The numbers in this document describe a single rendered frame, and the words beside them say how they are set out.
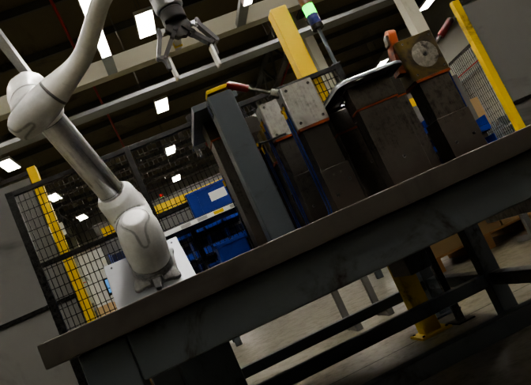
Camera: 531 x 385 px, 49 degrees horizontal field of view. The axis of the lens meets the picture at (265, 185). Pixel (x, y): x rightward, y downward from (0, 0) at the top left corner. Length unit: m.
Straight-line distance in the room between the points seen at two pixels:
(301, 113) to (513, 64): 3.81
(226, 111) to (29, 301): 2.98
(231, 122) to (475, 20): 3.82
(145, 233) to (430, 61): 1.14
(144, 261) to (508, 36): 3.83
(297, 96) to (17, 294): 3.17
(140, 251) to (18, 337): 2.29
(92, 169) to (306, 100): 0.98
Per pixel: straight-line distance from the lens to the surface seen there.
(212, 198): 2.88
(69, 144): 2.16
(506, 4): 5.38
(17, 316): 4.35
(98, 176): 2.23
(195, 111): 1.69
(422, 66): 1.62
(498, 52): 5.17
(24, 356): 4.35
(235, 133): 1.56
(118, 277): 2.38
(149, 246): 2.17
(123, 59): 6.74
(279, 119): 1.75
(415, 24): 7.33
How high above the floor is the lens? 0.66
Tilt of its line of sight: 8 degrees up
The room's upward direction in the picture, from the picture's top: 25 degrees counter-clockwise
